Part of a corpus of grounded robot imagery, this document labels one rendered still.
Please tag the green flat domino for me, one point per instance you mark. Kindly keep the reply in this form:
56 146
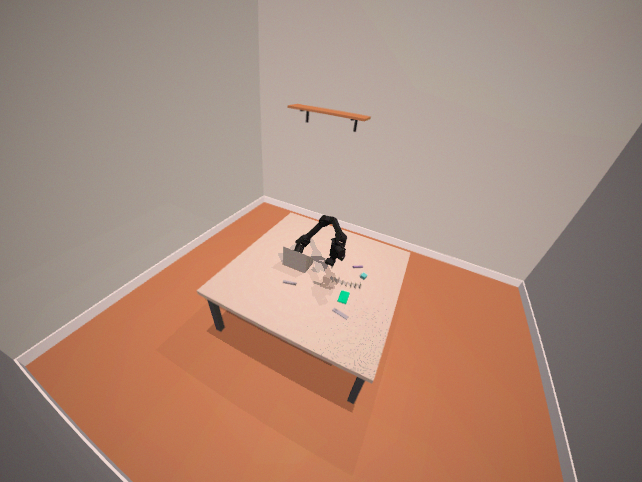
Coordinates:
343 298

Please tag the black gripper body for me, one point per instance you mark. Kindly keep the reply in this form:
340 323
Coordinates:
331 261

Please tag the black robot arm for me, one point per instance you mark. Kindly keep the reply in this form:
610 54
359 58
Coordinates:
337 246

